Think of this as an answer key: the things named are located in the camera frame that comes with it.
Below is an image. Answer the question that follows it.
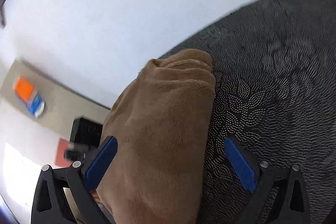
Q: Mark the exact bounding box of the brown fleece garment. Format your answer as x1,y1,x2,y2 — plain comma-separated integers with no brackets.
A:
97,49,215,223

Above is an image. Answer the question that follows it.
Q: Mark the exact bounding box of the red floor mat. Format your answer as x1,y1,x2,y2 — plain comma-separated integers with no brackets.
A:
54,138,72,168

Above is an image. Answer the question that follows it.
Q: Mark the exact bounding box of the beige cabinet door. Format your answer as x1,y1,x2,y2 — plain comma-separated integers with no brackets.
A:
1,60,109,151

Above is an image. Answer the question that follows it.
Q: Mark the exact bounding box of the orange box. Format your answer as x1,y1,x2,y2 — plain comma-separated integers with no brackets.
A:
14,76,35,104

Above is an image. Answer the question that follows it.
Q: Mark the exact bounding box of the black patterned table cloth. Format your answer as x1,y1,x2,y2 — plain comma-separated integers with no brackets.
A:
170,0,335,223

